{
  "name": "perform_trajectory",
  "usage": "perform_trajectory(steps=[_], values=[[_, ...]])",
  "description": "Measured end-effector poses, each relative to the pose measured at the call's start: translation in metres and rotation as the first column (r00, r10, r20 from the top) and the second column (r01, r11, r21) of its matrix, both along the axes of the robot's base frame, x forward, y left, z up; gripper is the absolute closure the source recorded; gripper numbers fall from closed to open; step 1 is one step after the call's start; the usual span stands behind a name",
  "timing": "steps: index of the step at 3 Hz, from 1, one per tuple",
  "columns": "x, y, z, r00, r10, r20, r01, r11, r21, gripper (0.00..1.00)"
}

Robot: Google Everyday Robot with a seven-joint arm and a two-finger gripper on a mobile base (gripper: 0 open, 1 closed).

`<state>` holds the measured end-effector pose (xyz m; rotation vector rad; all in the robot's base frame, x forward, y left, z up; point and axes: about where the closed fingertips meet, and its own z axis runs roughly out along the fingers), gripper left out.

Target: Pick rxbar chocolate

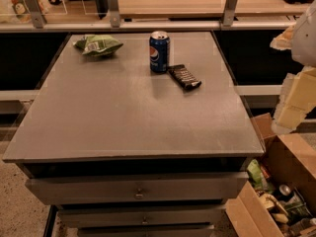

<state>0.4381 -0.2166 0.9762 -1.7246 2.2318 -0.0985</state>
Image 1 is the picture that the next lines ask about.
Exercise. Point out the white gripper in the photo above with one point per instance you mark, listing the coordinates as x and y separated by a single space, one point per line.
305 39

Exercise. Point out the black rxbar chocolate bar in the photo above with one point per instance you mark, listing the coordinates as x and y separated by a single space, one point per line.
184 77

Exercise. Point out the green snack bag in box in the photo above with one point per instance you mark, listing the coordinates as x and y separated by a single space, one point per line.
257 178

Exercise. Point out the metal can in box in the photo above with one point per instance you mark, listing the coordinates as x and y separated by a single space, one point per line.
284 192

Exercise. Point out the cardboard box with items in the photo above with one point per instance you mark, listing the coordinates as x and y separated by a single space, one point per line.
290 160

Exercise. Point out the blue pepsi can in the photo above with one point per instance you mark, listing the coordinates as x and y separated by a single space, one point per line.
159 46

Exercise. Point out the grey drawer cabinet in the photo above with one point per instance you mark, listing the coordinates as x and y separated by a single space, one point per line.
102 128

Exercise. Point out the green chip bag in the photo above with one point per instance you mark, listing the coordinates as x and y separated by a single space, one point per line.
98 45

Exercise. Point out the top drawer knob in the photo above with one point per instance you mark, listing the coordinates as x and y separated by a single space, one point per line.
139 194

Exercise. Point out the colourful snack bag top left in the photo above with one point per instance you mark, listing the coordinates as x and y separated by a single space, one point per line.
14 12

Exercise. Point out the grey metal bracket middle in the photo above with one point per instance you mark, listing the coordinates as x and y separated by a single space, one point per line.
113 6

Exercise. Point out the grey metal bracket left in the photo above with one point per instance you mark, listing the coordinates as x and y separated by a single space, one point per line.
37 16

